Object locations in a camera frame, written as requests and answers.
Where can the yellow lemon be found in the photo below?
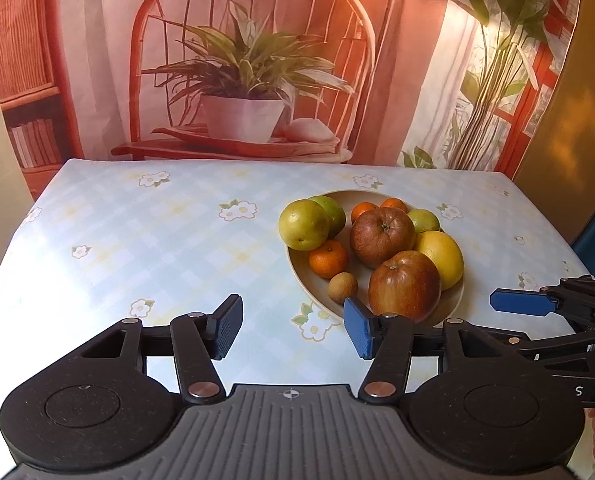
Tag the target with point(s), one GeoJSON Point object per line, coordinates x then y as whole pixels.
{"type": "Point", "coordinates": [445, 253]}

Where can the floral checked tablecloth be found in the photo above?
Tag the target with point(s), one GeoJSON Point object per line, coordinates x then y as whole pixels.
{"type": "Point", "coordinates": [154, 240]}

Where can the small brown longan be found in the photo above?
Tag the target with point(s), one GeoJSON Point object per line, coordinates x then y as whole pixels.
{"type": "Point", "coordinates": [342, 286]}

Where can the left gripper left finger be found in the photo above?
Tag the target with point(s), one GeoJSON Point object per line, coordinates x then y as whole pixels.
{"type": "Point", "coordinates": [199, 339]}

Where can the printed room backdrop cloth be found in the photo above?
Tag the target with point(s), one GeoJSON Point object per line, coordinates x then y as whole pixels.
{"type": "Point", "coordinates": [446, 84]}

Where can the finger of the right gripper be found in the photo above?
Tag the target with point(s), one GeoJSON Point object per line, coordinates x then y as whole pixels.
{"type": "Point", "coordinates": [522, 302]}

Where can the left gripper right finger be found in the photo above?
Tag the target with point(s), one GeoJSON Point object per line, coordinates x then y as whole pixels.
{"type": "Point", "coordinates": [386, 341]}

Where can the small green lime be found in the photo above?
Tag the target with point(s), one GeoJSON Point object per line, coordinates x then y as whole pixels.
{"type": "Point", "coordinates": [424, 220]}

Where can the yellow green pear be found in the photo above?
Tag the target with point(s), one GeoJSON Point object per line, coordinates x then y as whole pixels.
{"type": "Point", "coordinates": [303, 225]}

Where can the cream round plate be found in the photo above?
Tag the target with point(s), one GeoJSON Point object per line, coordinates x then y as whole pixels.
{"type": "Point", "coordinates": [316, 288]}

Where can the large green fruit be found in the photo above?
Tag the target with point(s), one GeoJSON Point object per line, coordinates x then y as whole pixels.
{"type": "Point", "coordinates": [335, 213]}

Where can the red apple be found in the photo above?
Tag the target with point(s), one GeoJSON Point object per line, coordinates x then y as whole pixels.
{"type": "Point", "coordinates": [381, 233]}
{"type": "Point", "coordinates": [408, 284]}

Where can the wooden headboard panel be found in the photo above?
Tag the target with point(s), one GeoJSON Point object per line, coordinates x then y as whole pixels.
{"type": "Point", "coordinates": [557, 172]}

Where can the tiny mandarin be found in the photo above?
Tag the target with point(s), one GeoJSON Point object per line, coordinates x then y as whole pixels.
{"type": "Point", "coordinates": [395, 203]}

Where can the small mandarin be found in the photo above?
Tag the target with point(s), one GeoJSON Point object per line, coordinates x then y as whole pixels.
{"type": "Point", "coordinates": [328, 260]}
{"type": "Point", "coordinates": [360, 209]}

